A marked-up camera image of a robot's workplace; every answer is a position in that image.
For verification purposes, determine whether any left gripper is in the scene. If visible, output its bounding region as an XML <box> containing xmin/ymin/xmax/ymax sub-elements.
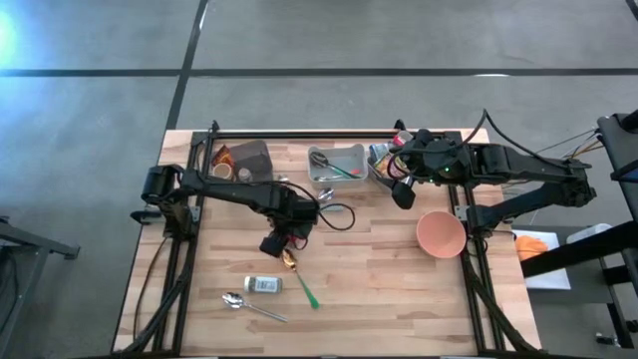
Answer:
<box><xmin>258</xmin><ymin>191</ymin><xmax>320</xmax><ymax>259</ymax></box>

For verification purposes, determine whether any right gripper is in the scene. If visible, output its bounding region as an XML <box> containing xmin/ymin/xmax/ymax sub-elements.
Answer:
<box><xmin>391</xmin><ymin>130</ymin><xmax>473</xmax><ymax>210</ymax></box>

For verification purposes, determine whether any clear plastic container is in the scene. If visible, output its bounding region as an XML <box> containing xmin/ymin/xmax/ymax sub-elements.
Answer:
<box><xmin>367</xmin><ymin>142</ymin><xmax>415</xmax><ymax>195</ymax></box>

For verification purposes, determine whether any sesame seasoning blend jar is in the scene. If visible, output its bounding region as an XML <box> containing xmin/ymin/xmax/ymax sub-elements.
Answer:
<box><xmin>242</xmin><ymin>274</ymin><xmax>284</xmax><ymax>295</ymax></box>

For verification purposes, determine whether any white plastic bin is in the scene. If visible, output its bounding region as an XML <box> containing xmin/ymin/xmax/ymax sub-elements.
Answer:
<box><xmin>307</xmin><ymin>143</ymin><xmax>369</xmax><ymax>190</ymax></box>

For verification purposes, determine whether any black spoon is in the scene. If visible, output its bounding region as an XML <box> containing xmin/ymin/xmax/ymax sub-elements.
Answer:
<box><xmin>309</xmin><ymin>151</ymin><xmax>345</xmax><ymax>174</ymax></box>

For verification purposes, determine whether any orange snack bag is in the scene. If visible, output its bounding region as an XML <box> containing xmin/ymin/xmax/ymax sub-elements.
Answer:
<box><xmin>212</xmin><ymin>144</ymin><xmax>234</xmax><ymax>169</ymax></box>

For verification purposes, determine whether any salmon pink bowl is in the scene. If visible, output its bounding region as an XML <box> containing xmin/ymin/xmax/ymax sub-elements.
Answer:
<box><xmin>416</xmin><ymin>210</ymin><xmax>469</xmax><ymax>259</ymax></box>

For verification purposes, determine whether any all-silver spoon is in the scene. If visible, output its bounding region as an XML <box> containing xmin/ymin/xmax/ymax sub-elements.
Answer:
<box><xmin>221</xmin><ymin>289</ymin><xmax>290</xmax><ymax>324</ymax></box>

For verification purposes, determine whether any dark gray translucent bin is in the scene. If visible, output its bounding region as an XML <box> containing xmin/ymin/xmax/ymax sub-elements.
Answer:
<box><xmin>210</xmin><ymin>139</ymin><xmax>275</xmax><ymax>184</ymax></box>

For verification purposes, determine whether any orange object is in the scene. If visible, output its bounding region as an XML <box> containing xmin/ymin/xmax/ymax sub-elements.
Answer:
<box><xmin>514</xmin><ymin>234</ymin><xmax>549</xmax><ymax>262</ymax></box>

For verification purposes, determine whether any black table clamp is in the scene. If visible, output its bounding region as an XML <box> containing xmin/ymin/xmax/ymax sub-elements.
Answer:
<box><xmin>130</xmin><ymin>209</ymin><xmax>163</xmax><ymax>225</ymax></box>

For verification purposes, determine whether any white sheet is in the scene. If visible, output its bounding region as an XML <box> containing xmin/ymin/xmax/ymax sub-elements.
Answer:
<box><xmin>512</xmin><ymin>228</ymin><xmax>573</xmax><ymax>291</ymax></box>

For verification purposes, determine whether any black beam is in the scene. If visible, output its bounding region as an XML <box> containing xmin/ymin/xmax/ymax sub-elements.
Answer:
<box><xmin>520</xmin><ymin>221</ymin><xmax>638</xmax><ymax>279</ymax></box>

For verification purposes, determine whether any white container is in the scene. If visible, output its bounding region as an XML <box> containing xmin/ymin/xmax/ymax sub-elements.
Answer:
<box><xmin>565</xmin><ymin>222</ymin><xmax>613</xmax><ymax>245</ymax></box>

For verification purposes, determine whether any black side table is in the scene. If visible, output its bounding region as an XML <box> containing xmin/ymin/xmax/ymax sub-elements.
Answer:
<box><xmin>596</xmin><ymin>110</ymin><xmax>638</xmax><ymax>223</ymax></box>

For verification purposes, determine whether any gray metal stand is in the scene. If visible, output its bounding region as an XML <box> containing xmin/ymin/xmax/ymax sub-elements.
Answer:
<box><xmin>0</xmin><ymin>216</ymin><xmax>81</xmax><ymax>358</ymax></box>

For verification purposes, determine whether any gold spoon green handle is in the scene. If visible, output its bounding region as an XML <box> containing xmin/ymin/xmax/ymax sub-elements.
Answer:
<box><xmin>280</xmin><ymin>247</ymin><xmax>321</xmax><ymax>310</ymax></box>

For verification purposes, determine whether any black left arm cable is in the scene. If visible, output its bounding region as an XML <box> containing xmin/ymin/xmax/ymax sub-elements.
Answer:
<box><xmin>198</xmin><ymin>179</ymin><xmax>357</xmax><ymax>232</ymax></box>

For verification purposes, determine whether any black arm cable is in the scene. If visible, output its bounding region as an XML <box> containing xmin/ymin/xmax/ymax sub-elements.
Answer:
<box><xmin>386</xmin><ymin>109</ymin><xmax>594</xmax><ymax>180</ymax></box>
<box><xmin>198</xmin><ymin>179</ymin><xmax>357</xmax><ymax>232</ymax></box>

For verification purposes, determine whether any black aluminium table frame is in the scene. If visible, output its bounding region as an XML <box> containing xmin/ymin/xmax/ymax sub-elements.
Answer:
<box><xmin>117</xmin><ymin>119</ymin><xmax>537</xmax><ymax>358</ymax></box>

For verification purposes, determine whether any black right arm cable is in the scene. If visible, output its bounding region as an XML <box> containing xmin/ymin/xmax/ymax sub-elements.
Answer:
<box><xmin>386</xmin><ymin>109</ymin><xmax>594</xmax><ymax>180</ymax></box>

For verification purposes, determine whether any brown table cable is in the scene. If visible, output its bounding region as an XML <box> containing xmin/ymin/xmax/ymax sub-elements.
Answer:
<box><xmin>132</xmin><ymin>233</ymin><xmax>170</xmax><ymax>343</ymax></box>

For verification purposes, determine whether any loose cable bundle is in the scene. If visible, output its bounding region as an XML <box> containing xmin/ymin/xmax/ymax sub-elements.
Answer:
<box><xmin>537</xmin><ymin>127</ymin><xmax>604</xmax><ymax>169</ymax></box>

